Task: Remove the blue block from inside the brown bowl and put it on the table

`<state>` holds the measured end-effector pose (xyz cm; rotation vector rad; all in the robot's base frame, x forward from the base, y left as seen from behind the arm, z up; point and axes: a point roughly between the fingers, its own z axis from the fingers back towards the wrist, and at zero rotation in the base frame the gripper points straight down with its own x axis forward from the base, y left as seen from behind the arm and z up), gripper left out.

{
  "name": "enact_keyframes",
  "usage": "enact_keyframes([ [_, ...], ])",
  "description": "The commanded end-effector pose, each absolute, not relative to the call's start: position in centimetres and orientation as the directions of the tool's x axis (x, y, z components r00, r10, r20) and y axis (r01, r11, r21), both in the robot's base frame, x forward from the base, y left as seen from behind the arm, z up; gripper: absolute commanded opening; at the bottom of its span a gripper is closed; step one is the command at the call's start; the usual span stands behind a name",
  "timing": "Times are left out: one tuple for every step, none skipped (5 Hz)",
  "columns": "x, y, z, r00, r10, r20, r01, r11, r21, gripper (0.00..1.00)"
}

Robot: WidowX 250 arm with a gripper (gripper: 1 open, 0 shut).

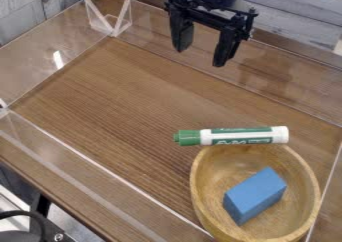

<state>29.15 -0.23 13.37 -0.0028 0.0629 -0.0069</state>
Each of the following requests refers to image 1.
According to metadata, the blue foam block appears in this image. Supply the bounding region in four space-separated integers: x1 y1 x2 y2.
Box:
223 167 287 226

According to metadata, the black cable lower left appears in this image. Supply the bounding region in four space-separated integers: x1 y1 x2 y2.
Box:
0 210 50 242

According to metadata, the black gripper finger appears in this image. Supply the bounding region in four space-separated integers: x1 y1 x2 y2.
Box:
170 9 194 52
213 27 242 67

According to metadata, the green white dry-erase marker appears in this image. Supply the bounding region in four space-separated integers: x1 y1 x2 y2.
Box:
174 126 290 146

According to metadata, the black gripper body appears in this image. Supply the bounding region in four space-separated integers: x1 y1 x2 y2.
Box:
166 0 259 40

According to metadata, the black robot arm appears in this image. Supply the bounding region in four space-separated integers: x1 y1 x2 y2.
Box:
165 0 258 67

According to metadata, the clear acrylic corner bracket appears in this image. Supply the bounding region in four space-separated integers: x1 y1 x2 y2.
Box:
84 0 132 38

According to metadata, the clear acrylic tray wall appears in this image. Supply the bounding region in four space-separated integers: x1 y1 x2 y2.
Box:
0 99 214 242

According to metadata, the brown wooden bowl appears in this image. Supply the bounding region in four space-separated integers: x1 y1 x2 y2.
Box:
190 144 321 242

